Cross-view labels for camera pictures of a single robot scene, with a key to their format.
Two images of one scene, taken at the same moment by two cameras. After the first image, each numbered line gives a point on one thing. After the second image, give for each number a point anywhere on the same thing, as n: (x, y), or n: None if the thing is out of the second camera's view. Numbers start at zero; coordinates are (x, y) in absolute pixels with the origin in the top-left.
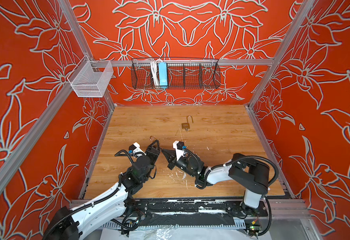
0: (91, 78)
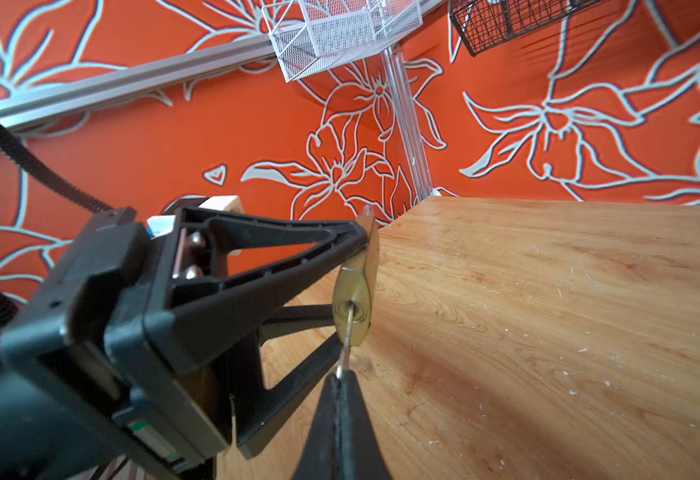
0: (311, 37)
